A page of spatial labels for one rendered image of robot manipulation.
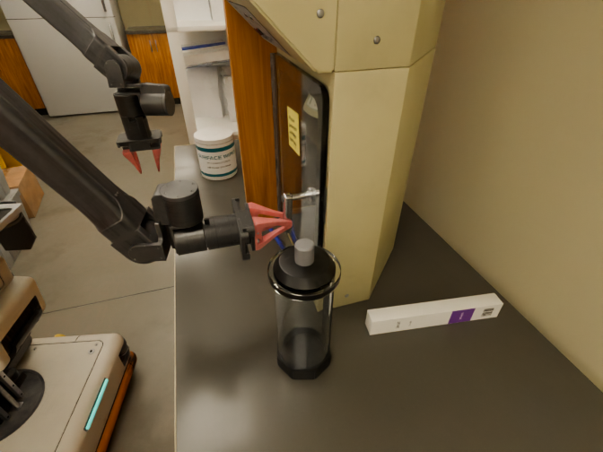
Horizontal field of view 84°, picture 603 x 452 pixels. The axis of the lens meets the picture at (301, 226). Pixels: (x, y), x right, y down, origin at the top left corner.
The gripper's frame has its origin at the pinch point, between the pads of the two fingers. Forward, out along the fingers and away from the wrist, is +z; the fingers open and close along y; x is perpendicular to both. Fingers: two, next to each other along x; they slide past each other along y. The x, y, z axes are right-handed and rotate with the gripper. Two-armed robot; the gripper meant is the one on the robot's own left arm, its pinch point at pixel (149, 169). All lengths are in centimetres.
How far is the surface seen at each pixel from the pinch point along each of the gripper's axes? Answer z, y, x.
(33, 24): 2, -152, 442
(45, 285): 110, -93, 93
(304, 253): -10, 26, -56
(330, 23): -36, 32, -46
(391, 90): -28, 42, -46
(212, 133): 1.2, 18.3, 24.4
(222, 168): 11.7, 19.8, 18.5
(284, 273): -8, 23, -56
